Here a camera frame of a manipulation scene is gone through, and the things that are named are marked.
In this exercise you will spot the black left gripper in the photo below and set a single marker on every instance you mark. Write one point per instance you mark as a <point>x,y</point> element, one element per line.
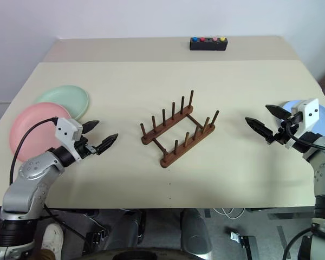
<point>84,148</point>

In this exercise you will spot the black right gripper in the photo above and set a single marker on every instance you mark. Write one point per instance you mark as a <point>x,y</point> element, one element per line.
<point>280,134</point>

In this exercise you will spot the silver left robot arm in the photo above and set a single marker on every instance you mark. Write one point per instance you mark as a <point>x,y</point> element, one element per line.
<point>29,178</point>

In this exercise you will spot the brown wooden dish rack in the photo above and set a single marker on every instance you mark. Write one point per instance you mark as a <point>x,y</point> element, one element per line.
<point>189,146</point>

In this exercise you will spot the pale green plate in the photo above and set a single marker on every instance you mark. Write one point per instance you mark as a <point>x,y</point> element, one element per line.
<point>62,97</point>

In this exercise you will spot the pink red plate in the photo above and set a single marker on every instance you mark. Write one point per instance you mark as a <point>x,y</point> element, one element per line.
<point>40,113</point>

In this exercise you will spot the black button box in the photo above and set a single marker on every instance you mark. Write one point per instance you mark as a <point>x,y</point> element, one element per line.
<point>208,46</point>

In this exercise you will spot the dark grey rounded shell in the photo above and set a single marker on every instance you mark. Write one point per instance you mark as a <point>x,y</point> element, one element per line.
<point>193,230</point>
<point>127,230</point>

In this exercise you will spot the blue push button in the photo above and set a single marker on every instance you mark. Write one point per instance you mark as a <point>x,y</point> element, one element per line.
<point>195,39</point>

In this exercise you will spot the white shoe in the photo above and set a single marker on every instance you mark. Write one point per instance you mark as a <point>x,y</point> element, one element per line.
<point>52,237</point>

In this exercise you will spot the black metal stand base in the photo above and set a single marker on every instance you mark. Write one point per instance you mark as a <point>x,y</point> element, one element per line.
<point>247,241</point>

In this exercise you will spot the dark rounded shape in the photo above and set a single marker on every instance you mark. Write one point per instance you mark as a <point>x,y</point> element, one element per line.
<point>140,254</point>

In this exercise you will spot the brown trouser leg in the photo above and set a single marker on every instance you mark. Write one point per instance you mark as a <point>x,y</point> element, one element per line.
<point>47,255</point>

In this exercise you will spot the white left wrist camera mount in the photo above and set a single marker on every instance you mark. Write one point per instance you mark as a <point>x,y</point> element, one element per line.
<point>66,128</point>

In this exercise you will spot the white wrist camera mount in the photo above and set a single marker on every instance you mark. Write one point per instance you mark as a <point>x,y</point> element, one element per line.
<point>310,113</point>
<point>66,128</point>

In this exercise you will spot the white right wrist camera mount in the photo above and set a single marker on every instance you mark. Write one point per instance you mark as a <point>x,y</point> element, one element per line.
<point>310,113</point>

